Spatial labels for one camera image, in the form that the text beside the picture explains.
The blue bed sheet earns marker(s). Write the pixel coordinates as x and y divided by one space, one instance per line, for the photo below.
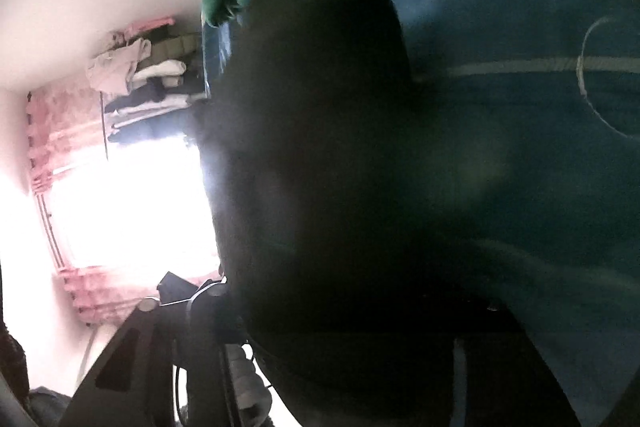
537 136

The pile of folded clothes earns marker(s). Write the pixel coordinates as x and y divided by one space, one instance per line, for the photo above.
144 73

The pink curtain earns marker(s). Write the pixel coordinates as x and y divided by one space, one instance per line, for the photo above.
122 207

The black jacket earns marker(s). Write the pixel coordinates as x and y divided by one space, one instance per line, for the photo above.
362 306

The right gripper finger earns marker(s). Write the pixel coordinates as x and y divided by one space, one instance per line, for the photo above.
132 381

